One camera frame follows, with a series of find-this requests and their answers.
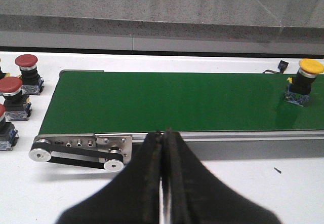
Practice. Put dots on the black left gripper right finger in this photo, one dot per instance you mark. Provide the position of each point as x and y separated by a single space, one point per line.
192 194

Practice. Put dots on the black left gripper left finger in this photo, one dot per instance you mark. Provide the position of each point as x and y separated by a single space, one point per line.
131 197

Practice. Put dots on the yellow mushroom push button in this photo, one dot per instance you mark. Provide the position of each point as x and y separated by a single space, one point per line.
300 86

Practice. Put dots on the green conveyor belt unit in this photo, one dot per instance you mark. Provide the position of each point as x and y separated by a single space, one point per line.
99 119

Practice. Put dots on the grey stone counter left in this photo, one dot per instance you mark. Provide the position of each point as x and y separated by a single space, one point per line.
193 26

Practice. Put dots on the black sensor with cable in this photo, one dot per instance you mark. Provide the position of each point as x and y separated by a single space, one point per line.
282 66

